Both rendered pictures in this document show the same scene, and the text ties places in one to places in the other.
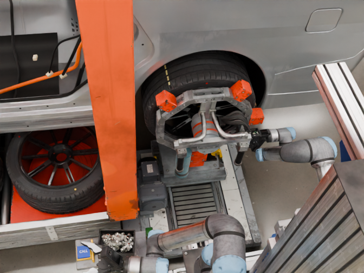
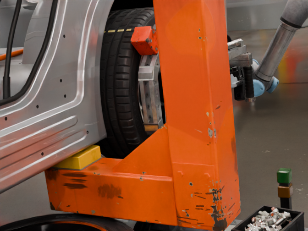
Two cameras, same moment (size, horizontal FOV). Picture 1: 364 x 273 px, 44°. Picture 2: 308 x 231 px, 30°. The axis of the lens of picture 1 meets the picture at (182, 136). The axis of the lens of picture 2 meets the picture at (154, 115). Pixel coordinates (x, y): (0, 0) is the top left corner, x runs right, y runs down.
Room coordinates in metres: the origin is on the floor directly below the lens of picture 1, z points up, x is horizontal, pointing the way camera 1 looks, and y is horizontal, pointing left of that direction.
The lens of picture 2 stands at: (-0.10, 1.58, 1.31)
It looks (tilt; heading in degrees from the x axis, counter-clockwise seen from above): 14 degrees down; 317
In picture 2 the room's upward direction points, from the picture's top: 7 degrees counter-clockwise
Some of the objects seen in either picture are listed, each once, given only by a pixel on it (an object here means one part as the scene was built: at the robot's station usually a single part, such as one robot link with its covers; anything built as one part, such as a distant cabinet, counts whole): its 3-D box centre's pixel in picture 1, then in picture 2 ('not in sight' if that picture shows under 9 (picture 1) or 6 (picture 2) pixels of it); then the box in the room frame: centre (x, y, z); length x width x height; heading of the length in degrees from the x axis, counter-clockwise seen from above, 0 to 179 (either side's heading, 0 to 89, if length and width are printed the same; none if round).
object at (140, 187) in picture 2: not in sight; (116, 162); (1.38, 0.38, 0.69); 0.52 x 0.17 x 0.35; 16
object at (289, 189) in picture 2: not in sight; (285, 190); (0.89, 0.11, 0.59); 0.04 x 0.04 x 0.04; 16
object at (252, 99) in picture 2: (240, 156); (249, 82); (1.33, -0.34, 0.83); 0.04 x 0.04 x 0.16
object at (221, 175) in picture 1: (187, 160); not in sight; (1.67, -0.07, 0.13); 0.50 x 0.36 x 0.10; 106
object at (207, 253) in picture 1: (213, 259); not in sight; (0.67, -0.22, 0.98); 0.13 x 0.12 x 0.14; 4
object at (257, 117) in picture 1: (254, 116); not in sight; (1.60, -0.41, 0.85); 0.09 x 0.08 x 0.07; 106
